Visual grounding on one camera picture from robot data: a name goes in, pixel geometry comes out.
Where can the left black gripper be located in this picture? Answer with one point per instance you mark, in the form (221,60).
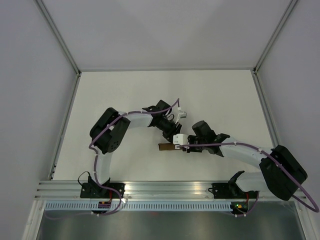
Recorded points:
(169,135)

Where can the aluminium frame post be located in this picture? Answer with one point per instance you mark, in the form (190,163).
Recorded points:
(57,34)
(275,34)

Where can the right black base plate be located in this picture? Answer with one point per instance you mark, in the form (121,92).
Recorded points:
(229,191)

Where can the left aluminium frame post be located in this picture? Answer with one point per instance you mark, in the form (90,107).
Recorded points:
(57,34)

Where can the aluminium front rail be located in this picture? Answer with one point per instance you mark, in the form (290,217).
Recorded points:
(133,190)

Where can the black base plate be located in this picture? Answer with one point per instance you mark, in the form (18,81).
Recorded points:
(229,191)
(93,191)

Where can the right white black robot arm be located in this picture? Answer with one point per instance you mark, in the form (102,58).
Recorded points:
(278,170)

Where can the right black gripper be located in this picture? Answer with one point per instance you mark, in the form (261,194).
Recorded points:
(190,149)

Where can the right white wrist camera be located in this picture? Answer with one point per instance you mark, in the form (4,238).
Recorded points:
(180,141)

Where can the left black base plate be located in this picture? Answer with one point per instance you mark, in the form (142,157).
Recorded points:
(93,191)

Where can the brown cloth napkin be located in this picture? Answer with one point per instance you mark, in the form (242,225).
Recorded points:
(168,147)

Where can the right aluminium frame post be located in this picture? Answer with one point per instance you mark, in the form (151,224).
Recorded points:
(275,34)

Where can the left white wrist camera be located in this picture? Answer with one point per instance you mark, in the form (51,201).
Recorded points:
(180,115)

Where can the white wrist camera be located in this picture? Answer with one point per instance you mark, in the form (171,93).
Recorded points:
(180,115)
(180,141)

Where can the white slotted cable duct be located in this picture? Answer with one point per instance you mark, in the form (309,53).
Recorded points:
(156,206)

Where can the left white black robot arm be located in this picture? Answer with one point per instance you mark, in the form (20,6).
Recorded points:
(109,130)

